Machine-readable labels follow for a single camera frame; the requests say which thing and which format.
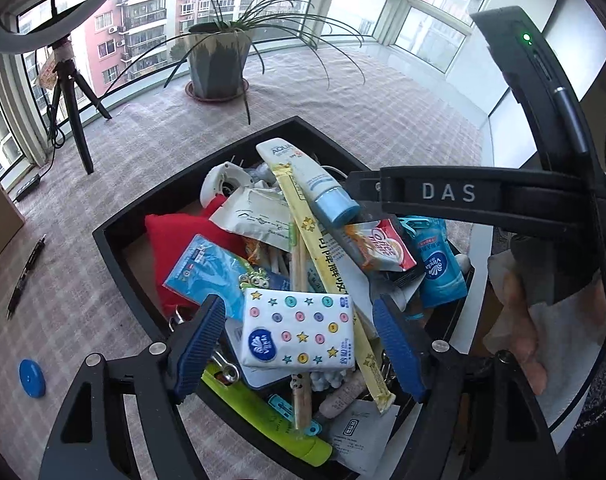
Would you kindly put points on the red plant saucer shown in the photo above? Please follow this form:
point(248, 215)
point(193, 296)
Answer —
point(190, 91)

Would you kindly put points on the blue tissue pack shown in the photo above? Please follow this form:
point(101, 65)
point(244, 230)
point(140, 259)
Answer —
point(440, 270)

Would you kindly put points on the black tripod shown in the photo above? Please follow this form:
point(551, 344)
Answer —
point(65, 72)

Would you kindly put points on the white tube with blue cap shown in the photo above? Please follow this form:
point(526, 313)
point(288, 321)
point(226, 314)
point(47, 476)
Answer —
point(303, 170)

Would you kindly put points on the black pen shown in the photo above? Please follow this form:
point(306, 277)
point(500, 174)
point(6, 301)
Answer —
point(25, 277)

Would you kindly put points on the white dotted tissue pack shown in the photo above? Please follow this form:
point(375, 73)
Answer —
point(298, 327)

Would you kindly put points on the light blue plastic clip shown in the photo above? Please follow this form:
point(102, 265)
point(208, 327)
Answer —
point(280, 405)

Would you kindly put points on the white paper sachet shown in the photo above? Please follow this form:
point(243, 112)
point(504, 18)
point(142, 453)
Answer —
point(363, 432)

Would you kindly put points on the long yellow packet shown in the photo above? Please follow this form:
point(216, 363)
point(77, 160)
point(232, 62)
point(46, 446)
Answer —
point(323, 260)

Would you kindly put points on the turquoise plastic clip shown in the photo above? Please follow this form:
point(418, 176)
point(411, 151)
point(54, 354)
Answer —
point(413, 224)

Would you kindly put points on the black tray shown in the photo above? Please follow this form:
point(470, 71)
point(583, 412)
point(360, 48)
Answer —
point(148, 205)

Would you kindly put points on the bundle of cotton swabs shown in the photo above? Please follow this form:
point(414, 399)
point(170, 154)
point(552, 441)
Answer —
point(273, 262)

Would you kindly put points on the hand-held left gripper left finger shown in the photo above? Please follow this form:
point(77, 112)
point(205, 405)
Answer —
point(200, 350)

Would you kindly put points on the pink small tube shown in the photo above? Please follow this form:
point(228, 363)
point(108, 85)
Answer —
point(340, 395)

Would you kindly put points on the person's right hand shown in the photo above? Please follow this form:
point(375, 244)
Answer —
point(515, 305)

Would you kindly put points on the blue round cap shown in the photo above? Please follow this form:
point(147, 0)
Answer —
point(32, 378)

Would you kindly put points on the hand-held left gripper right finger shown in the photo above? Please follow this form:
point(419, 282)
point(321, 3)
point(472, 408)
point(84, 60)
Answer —
point(398, 352)

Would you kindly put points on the metal binder clip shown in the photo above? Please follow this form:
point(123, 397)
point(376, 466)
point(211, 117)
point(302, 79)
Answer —
point(228, 370)

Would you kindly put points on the paper tag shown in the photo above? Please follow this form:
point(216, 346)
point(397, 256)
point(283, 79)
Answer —
point(47, 72)

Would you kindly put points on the blue plastic packet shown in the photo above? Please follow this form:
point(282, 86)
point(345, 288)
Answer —
point(208, 265)

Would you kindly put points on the red white coffee sachet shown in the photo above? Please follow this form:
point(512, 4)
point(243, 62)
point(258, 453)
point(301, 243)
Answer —
point(383, 247)

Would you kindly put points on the green highlighter marker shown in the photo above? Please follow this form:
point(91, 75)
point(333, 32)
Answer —
point(263, 422)

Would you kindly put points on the bamboo chopsticks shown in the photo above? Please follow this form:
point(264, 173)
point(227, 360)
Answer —
point(302, 400)

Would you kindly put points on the white foil packet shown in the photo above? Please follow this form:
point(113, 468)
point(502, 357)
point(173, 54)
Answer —
point(255, 217)

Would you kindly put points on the white round plastic gadget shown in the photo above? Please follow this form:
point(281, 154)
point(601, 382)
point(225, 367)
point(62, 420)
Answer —
point(218, 182)

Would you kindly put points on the white packet with black lettering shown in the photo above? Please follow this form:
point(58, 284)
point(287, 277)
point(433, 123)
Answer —
point(348, 272)

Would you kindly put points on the black power strip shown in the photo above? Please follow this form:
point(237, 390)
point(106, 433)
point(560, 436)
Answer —
point(27, 187)

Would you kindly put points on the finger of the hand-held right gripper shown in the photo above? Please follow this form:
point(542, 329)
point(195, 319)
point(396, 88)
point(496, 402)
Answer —
point(365, 185)

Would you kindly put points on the grey potted grass plant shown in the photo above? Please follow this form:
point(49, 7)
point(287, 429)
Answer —
point(218, 60)

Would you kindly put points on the red cloth pouch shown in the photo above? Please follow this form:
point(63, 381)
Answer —
point(178, 240)

